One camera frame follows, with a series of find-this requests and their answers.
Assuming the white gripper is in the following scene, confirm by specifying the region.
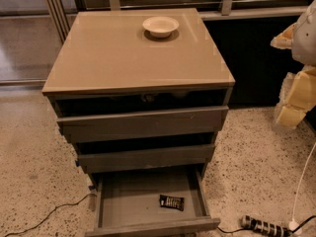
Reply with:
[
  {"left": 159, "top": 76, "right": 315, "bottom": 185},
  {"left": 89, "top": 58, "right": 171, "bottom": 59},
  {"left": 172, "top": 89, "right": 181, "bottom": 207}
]
[{"left": 271, "top": 0, "right": 316, "bottom": 127}]

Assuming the black rxbar chocolate bar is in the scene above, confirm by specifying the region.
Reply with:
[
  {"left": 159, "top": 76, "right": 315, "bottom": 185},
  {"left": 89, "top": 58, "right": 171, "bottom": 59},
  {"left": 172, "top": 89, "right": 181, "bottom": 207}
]
[{"left": 159, "top": 195, "right": 185, "bottom": 211}]

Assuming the top grey drawer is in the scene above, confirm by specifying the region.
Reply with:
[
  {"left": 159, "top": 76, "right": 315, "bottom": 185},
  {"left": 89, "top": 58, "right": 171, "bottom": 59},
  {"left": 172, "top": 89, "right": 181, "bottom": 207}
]
[{"left": 57, "top": 106, "right": 228, "bottom": 143}]

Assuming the grey drawer cabinet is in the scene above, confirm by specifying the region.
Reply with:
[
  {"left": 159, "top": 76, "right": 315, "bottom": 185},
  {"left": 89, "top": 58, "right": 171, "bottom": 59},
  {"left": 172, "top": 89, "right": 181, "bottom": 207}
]
[{"left": 41, "top": 7, "right": 236, "bottom": 237}]

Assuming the bottom grey open drawer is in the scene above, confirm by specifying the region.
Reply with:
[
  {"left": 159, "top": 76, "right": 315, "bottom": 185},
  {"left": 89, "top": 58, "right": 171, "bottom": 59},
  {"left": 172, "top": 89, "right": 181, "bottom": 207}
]
[{"left": 85, "top": 166, "right": 220, "bottom": 237}]

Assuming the middle grey drawer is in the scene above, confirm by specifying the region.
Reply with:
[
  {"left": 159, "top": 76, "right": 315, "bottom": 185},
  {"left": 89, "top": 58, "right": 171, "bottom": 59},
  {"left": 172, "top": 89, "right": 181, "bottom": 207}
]
[{"left": 78, "top": 144, "right": 215, "bottom": 173}]

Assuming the white ceramic bowl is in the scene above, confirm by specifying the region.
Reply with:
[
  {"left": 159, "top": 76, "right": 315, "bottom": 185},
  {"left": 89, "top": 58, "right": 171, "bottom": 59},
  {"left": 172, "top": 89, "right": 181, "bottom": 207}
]
[{"left": 142, "top": 16, "right": 179, "bottom": 39}]

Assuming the black power strip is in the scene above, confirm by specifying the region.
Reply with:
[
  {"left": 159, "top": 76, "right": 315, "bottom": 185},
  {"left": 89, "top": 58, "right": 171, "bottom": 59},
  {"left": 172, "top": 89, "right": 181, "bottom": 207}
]
[{"left": 241, "top": 215, "right": 291, "bottom": 237}]

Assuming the white power cable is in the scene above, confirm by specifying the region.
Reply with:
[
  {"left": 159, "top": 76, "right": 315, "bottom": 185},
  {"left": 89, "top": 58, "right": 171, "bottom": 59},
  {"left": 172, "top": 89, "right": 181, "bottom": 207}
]
[{"left": 291, "top": 141, "right": 316, "bottom": 223}]

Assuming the white wall plug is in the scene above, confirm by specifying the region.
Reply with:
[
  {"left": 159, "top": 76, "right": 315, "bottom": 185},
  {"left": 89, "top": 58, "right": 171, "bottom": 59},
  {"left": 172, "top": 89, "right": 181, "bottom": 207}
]
[{"left": 288, "top": 220, "right": 302, "bottom": 236}]

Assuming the black floor cable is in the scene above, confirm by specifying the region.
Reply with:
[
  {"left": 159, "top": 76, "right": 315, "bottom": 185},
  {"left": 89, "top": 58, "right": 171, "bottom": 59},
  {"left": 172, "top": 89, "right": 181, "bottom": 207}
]
[{"left": 3, "top": 192, "right": 97, "bottom": 237}]

